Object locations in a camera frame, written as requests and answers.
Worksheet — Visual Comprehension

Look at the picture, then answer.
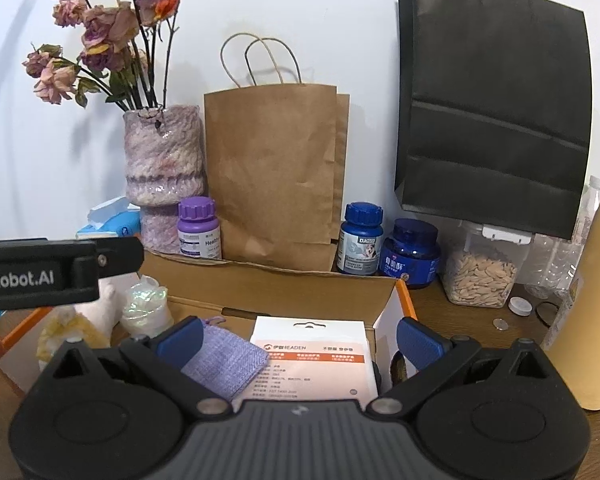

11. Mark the black paper bag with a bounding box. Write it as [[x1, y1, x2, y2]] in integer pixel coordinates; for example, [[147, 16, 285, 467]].
[[394, 0, 592, 241]]

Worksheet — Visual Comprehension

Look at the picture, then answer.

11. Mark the clear container of seeds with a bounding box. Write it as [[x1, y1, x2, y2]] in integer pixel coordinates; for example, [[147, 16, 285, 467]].
[[440, 220, 536, 307]]

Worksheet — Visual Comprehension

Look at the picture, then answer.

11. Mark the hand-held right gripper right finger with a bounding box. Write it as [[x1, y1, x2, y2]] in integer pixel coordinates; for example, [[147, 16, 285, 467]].
[[367, 316, 553, 418]]

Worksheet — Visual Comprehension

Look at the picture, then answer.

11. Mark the blue and white tissue box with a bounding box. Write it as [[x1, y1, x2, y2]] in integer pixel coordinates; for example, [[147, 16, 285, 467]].
[[76, 197, 142, 238]]

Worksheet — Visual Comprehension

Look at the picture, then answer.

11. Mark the white flat packet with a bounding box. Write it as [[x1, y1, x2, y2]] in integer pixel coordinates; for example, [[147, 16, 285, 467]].
[[235, 316, 379, 408]]

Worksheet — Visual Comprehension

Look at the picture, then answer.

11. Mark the iridescent plastic cup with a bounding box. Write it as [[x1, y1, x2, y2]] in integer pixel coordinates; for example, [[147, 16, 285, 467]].
[[120, 276, 175, 338]]

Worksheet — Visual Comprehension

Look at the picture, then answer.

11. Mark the pink textured vase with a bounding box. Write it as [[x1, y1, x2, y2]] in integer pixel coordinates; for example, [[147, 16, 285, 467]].
[[123, 105, 206, 255]]

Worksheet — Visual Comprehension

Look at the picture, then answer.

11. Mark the clear plastic bottle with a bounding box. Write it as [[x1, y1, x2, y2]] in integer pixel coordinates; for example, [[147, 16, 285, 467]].
[[522, 176, 600, 301]]

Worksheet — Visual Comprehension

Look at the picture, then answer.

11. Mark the blue round jar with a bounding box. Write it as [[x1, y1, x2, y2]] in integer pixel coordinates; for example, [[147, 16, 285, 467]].
[[380, 218, 442, 290]]

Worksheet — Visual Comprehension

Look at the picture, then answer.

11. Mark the purple supplement bottle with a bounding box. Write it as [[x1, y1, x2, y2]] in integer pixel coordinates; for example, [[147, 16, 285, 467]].
[[177, 197, 224, 261]]

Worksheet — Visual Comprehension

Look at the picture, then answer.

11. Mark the white and yellow plush toy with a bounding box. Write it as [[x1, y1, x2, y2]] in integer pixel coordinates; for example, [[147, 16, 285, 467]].
[[36, 277, 123, 366]]

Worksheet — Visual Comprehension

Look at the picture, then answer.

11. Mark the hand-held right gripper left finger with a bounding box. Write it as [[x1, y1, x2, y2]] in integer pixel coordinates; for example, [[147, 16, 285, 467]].
[[47, 316, 233, 418]]

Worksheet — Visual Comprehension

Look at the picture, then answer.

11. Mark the black ring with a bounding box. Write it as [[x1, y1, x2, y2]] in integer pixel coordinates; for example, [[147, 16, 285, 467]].
[[535, 301, 561, 328]]

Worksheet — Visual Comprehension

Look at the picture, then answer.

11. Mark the yellow thermos jug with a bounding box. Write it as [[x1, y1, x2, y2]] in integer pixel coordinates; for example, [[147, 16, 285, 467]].
[[540, 165, 600, 411]]

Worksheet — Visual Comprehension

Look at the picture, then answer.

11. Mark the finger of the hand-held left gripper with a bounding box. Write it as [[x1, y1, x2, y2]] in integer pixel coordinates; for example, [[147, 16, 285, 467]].
[[94, 236, 145, 279]]

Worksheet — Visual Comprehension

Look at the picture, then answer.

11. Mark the blue capped supplement bottle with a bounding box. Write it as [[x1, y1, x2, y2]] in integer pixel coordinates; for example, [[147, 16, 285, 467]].
[[336, 202, 385, 276]]

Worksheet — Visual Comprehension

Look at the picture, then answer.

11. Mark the brown paper bag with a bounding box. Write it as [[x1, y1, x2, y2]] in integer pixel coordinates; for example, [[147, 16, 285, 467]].
[[203, 32, 351, 273]]

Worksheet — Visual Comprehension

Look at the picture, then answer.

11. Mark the purple fabric pouch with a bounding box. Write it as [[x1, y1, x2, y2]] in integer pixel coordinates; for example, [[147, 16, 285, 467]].
[[180, 317, 271, 402]]

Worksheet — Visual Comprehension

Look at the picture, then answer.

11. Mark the orange and white cardboard box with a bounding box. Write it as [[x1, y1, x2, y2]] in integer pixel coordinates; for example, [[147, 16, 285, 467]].
[[0, 247, 418, 396]]

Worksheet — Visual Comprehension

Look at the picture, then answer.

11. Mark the dried pink flower bouquet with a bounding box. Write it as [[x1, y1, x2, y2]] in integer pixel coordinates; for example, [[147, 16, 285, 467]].
[[22, 0, 183, 111]]

